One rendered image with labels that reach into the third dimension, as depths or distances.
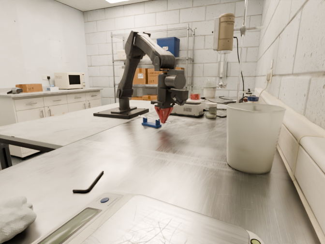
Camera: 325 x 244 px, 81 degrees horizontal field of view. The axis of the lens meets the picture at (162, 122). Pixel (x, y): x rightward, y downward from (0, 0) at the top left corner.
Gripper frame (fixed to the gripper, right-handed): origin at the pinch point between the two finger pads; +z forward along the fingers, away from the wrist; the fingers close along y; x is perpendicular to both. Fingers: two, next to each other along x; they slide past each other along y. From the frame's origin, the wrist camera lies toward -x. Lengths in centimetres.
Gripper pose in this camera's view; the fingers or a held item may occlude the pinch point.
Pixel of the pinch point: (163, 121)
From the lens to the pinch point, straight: 83.2
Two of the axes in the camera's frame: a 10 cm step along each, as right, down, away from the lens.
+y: 6.5, -1.7, 7.4
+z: -0.3, 9.7, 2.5
